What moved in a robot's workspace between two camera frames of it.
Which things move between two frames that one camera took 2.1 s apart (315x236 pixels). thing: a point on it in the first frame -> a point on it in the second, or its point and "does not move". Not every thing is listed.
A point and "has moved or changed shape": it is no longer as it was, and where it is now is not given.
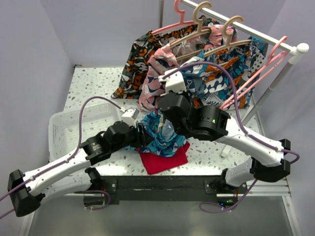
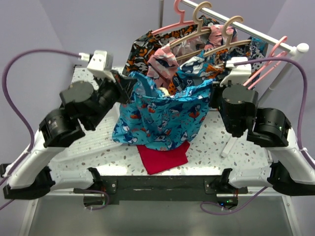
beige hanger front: [227, 36] does not move
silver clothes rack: [294, 50] does not move
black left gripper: [142, 138] -> [123, 85]
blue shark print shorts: [161, 137] has moved or changed shape
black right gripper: [187, 95] -> [217, 87]
